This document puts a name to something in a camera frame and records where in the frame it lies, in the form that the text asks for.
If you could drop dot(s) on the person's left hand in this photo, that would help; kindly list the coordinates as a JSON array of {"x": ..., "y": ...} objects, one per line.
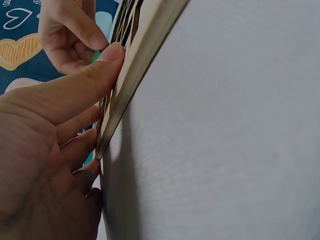
[{"x": 32, "y": 155}]

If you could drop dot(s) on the person's right hand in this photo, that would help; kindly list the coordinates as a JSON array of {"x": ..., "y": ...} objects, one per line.
[{"x": 62, "y": 30}]

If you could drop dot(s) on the person's right fingers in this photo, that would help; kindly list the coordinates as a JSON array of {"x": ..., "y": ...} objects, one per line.
[{"x": 82, "y": 27}]

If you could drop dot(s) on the small green piece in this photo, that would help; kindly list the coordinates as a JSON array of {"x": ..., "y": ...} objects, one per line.
[{"x": 96, "y": 53}]

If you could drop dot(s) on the slotted wooden board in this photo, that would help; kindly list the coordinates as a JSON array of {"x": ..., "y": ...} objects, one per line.
[{"x": 130, "y": 65}]

